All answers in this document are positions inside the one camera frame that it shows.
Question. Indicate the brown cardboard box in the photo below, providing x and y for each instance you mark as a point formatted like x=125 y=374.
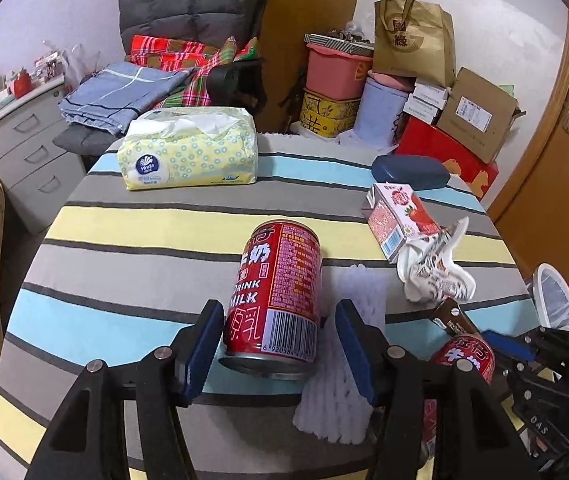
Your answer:
x=479 y=115

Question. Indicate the strawberry milk carton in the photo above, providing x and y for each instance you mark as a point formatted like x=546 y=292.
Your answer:
x=396 y=216

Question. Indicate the brown snack wrapper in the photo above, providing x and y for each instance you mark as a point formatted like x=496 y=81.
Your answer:
x=453 y=320

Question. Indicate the red milk can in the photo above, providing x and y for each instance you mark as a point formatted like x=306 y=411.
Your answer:
x=471 y=348
x=273 y=318

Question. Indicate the brown paper bag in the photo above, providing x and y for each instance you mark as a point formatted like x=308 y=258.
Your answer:
x=414 y=39

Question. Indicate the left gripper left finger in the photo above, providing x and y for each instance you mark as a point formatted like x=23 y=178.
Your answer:
x=197 y=347

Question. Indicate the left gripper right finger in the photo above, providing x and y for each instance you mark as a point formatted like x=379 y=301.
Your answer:
x=365 y=347

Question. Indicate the grey padded cushion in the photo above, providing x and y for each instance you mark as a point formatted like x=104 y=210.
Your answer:
x=208 y=22

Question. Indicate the red gift box gold character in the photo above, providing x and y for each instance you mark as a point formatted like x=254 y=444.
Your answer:
x=422 y=139

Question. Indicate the white foam fruit net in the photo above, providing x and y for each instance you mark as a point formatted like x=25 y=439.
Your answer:
x=331 y=407

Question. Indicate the yellow printed box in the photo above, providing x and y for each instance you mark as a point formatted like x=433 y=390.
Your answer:
x=326 y=117

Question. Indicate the folded blue cloth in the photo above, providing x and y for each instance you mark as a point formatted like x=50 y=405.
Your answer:
x=119 y=94

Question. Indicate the black bag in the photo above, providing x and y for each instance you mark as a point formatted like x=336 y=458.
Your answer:
x=238 y=84

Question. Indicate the yellow tissue pack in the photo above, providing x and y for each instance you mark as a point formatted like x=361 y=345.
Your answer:
x=189 y=146

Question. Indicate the grey drawer cabinet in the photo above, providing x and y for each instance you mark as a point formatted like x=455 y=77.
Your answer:
x=36 y=174

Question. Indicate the red plaid cloth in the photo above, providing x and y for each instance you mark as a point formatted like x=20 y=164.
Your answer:
x=174 y=55

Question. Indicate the patterned white crumpled wrapper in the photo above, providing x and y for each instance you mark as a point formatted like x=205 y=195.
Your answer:
x=428 y=271

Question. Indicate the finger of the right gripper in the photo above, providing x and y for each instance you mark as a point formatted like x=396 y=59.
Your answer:
x=512 y=348

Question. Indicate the stacked white small boxes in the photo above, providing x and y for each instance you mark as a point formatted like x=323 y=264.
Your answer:
x=426 y=102

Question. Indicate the navy glasses case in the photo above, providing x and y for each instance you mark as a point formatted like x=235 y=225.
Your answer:
x=420 y=172

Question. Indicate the striped table cloth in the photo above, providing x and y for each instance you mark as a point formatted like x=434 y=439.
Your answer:
x=120 y=272

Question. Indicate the wooden wardrobe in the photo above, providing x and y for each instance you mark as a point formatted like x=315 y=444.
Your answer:
x=284 y=25

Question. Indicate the lilac cylindrical container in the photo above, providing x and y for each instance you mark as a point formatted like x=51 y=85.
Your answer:
x=380 y=112

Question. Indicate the white round trash bin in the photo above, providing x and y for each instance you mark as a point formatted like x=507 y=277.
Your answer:
x=550 y=294

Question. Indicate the pink plastic bin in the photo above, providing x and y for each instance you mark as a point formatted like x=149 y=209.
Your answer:
x=337 y=68

